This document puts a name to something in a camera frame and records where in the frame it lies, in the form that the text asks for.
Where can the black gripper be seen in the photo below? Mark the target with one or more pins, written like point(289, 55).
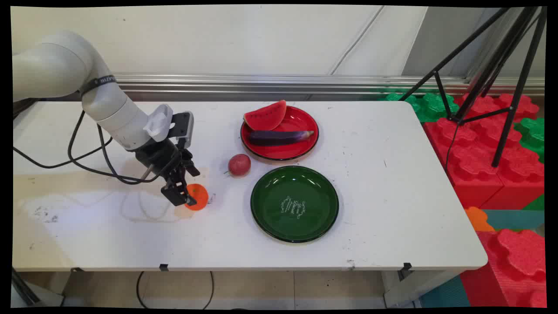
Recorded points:
point(159, 156)

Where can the purple toy eggplant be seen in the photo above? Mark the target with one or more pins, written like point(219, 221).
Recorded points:
point(279, 138)

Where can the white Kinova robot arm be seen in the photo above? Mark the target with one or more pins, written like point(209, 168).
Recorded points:
point(56, 65)

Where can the orange toy fruit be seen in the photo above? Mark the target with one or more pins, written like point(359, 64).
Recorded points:
point(199, 197)

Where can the red round toy fruit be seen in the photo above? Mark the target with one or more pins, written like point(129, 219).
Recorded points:
point(239, 165)

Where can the black table edge clip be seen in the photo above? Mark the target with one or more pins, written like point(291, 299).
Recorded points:
point(407, 267)
point(77, 269)
point(164, 267)

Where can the red watermelon slice toy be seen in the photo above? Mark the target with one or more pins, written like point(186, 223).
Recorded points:
point(266, 117)

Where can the red plate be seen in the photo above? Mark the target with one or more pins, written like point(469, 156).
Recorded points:
point(287, 151)

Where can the green plate with print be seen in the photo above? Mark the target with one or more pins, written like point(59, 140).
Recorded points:
point(294, 204)

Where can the white table leg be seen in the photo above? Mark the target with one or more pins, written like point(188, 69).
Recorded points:
point(405, 290)

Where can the green foam block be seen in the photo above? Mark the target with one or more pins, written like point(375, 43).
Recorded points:
point(429, 107)
point(532, 135)

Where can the teal foam mat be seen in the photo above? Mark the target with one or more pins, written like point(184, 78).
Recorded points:
point(516, 219)
point(442, 294)

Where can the orange foam piece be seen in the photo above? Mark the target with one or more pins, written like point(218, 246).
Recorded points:
point(478, 219)

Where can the large red foam block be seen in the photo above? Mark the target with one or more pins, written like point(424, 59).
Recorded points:
point(510, 270)

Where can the black tripod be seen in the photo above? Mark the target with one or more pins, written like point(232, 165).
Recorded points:
point(518, 87)

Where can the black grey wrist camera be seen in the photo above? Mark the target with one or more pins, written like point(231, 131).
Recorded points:
point(183, 126)

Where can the silver metal wall rail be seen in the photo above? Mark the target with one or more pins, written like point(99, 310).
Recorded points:
point(305, 85)

